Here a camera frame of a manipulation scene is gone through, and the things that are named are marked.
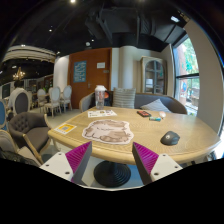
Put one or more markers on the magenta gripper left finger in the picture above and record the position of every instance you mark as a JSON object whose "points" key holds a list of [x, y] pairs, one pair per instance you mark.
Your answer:
{"points": [[71, 165]]}

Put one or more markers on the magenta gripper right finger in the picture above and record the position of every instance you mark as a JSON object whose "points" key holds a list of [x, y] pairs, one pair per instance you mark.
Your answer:
{"points": [[152, 166]]}

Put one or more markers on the black computer mouse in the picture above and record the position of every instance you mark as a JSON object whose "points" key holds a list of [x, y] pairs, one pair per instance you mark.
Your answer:
{"points": [[170, 138]]}

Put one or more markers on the cat-shaped mouse pad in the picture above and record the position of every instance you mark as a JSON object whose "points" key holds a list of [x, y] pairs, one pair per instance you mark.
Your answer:
{"points": [[109, 131]]}

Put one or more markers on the yellow QR code card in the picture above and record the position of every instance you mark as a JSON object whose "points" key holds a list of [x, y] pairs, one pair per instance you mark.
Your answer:
{"points": [[65, 128]]}

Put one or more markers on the small teal pack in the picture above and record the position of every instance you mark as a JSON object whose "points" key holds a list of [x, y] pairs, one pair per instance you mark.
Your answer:
{"points": [[154, 118]]}

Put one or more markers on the round wooden table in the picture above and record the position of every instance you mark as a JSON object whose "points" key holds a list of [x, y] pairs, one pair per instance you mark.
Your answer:
{"points": [[197, 140]]}

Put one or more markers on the black red card box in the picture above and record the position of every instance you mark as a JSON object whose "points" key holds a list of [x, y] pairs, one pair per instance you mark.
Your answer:
{"points": [[144, 113]]}

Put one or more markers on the small pink white object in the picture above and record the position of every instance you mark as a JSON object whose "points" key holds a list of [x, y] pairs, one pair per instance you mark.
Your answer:
{"points": [[162, 114]]}

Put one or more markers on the white sticker sheet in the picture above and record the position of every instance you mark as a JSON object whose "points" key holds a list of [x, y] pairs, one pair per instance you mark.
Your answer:
{"points": [[101, 113]]}

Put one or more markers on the dark grey tufted armchair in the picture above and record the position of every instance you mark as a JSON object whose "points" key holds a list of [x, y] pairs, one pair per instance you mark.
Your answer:
{"points": [[30, 130]]}

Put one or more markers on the light grey cushion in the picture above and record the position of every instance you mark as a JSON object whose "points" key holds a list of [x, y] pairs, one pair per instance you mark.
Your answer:
{"points": [[156, 105]]}

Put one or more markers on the grey curved sofa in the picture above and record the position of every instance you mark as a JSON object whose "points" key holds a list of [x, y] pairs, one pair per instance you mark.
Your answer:
{"points": [[143, 100]]}

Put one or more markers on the striped grey cushion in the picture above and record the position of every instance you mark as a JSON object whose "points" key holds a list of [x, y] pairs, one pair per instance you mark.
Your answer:
{"points": [[124, 98]]}

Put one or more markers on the white dining chair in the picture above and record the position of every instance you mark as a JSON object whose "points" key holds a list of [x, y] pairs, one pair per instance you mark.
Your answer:
{"points": [[66, 96], [41, 97], [54, 101]]}

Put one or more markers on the clear plastic water jug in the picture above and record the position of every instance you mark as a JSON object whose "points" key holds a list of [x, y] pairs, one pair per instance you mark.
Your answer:
{"points": [[99, 96]]}

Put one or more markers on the grey round-back chair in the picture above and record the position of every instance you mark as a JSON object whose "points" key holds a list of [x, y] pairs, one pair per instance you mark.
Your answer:
{"points": [[21, 103]]}

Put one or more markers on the wooden glass display cabinet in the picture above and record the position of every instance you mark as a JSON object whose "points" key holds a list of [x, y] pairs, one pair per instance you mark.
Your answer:
{"points": [[153, 75]]}

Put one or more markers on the blue chair at left edge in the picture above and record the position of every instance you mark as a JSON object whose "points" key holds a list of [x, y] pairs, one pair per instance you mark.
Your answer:
{"points": [[3, 120]]}

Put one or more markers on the gold chandelier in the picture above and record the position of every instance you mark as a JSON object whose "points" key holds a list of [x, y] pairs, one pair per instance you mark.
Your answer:
{"points": [[19, 75]]}

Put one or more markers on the blue wall poster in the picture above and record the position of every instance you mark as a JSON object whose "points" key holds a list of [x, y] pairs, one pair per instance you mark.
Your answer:
{"points": [[79, 72]]}

